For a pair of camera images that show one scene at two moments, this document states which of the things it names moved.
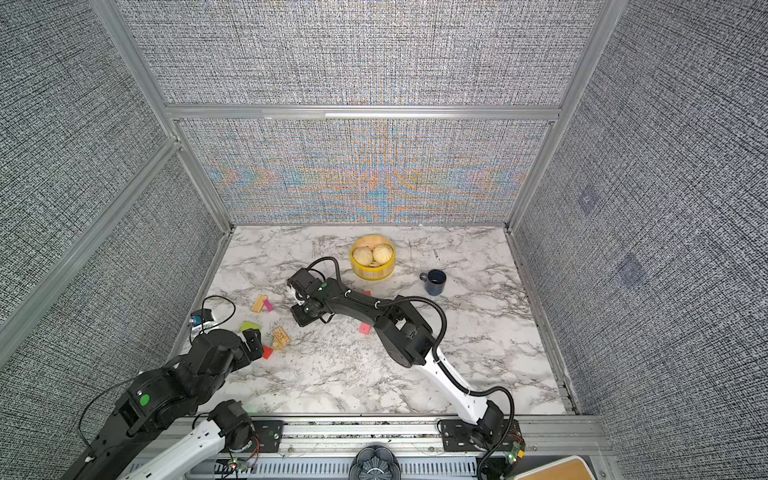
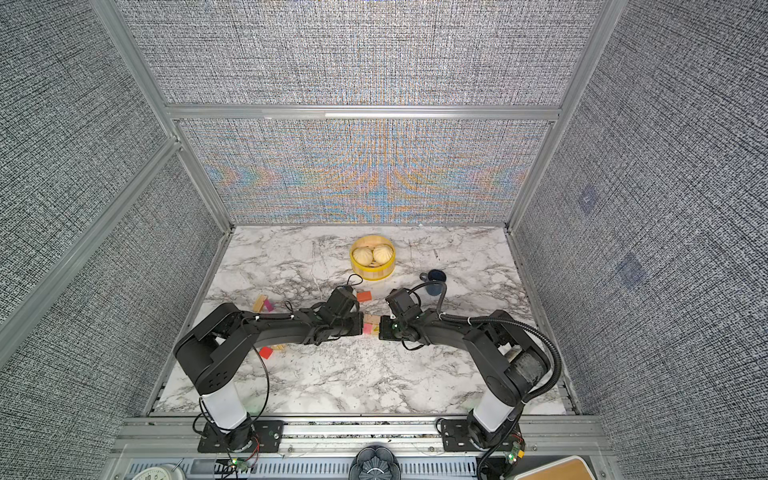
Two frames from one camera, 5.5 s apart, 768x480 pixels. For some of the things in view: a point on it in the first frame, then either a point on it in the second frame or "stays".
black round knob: [375, 462] stays
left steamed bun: [363, 256] stays
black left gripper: [256, 342] -> [359, 324]
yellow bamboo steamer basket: [373, 258] stays
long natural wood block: [257, 306] stays
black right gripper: [298, 316] -> [383, 329]
